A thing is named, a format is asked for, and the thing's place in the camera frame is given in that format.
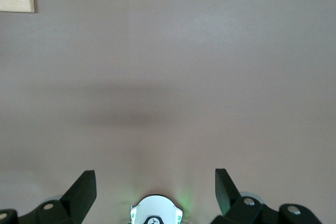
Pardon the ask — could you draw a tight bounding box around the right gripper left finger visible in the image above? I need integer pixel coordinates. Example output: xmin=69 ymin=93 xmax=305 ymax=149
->
xmin=0 ymin=170 xmax=98 ymax=224

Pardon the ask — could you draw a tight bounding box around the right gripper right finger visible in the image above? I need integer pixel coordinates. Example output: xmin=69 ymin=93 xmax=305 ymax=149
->
xmin=211 ymin=168 xmax=324 ymax=224

